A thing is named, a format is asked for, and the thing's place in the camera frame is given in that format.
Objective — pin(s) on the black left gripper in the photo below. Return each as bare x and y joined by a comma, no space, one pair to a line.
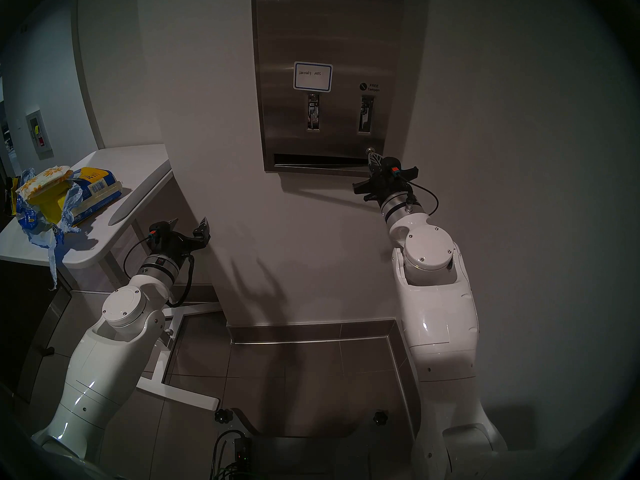
175,244

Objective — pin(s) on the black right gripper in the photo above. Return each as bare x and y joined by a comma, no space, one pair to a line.
387,186

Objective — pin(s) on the stainless steel dispenser door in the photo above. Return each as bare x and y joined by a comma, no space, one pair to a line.
340,34

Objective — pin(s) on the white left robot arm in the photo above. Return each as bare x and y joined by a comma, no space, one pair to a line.
100,369

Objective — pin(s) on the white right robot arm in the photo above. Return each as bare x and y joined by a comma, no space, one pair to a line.
440,309

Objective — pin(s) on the chrome dispenser lever mechanism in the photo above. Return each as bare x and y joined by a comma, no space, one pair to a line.
366,114
313,113

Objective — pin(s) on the stainless steel dispenser cabinet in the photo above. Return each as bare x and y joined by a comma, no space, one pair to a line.
415,59

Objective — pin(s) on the free tampon sticker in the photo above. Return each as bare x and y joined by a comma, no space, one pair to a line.
370,87

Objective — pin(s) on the white table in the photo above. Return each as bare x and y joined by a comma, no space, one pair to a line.
135,169

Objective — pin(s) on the blue pad package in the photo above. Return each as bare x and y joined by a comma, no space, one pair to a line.
95,189

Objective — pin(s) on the white label blue border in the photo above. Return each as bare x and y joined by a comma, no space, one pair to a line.
313,77

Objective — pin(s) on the yellow wrapped pad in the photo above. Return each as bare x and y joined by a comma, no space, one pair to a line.
50,206

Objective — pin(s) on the white pad orange flower print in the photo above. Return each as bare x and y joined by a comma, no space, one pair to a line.
42,180

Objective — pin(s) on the black yellow packet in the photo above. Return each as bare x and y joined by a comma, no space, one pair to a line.
12,196

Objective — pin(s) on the black round knob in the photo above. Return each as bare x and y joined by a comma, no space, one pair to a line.
224,416
380,417

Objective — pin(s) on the black power box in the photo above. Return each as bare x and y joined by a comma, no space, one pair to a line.
242,454

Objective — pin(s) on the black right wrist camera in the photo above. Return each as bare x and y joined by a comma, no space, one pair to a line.
392,166

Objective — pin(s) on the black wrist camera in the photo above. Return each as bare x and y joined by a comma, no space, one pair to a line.
392,166
157,230

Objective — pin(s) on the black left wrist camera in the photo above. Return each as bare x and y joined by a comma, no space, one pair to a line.
157,230

